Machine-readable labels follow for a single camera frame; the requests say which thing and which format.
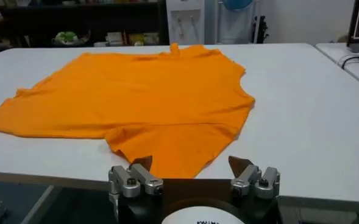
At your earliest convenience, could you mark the black tripod stand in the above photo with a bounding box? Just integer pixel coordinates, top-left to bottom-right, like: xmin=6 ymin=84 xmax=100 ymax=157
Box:
xmin=252 ymin=15 xmax=269 ymax=44

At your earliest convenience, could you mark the black shelf unit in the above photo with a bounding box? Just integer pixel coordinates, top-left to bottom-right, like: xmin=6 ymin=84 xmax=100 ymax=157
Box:
xmin=0 ymin=0 xmax=170 ymax=58

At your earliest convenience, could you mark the white water dispenser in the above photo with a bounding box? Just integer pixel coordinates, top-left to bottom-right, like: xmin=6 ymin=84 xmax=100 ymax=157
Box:
xmin=166 ymin=0 xmax=205 ymax=46

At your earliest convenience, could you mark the white red carton box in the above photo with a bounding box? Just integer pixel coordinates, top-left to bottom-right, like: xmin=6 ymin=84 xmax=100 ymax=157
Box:
xmin=105 ymin=32 xmax=127 ymax=46

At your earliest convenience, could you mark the white side table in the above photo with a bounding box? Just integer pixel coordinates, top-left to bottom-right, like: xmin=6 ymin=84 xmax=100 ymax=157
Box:
xmin=315 ymin=42 xmax=359 ymax=92

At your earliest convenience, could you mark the laptop charging cable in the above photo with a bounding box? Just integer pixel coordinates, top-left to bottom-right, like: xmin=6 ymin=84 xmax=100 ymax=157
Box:
xmin=338 ymin=52 xmax=359 ymax=70

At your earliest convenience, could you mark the blue water jug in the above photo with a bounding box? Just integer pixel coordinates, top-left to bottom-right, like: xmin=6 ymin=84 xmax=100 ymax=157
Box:
xmin=222 ymin=0 xmax=254 ymax=10

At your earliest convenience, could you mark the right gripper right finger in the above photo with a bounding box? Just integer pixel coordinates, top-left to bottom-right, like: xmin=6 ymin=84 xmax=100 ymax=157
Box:
xmin=228 ymin=155 xmax=281 ymax=200

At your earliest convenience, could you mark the bowl of green packets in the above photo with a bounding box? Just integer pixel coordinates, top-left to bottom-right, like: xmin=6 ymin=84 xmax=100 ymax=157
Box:
xmin=51 ymin=30 xmax=91 ymax=47

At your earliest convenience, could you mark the white jug rack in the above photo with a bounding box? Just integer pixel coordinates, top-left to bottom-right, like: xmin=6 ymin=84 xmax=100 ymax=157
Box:
xmin=215 ymin=0 xmax=258 ymax=45

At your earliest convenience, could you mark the orange t-shirt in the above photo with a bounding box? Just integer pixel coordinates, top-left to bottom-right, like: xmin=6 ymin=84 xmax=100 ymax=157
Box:
xmin=0 ymin=43 xmax=256 ymax=179

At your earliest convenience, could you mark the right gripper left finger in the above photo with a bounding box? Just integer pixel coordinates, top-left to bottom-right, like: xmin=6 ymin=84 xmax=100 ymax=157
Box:
xmin=108 ymin=155 xmax=165 ymax=198

